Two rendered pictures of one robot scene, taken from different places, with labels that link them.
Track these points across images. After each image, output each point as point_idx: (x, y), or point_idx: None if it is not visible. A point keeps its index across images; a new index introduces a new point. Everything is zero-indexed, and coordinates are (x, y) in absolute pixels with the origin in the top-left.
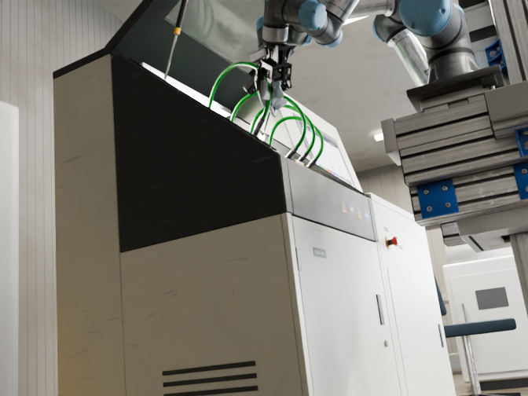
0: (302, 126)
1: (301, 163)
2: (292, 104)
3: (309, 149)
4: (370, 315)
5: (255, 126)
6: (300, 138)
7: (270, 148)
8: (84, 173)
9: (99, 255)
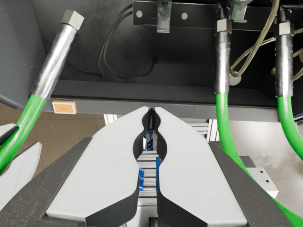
0: (229, 151)
1: (69, 113)
2: (293, 222)
3: (278, 110)
4: None
5: (44, 61)
6: (218, 118)
7: (6, 106)
8: None
9: None
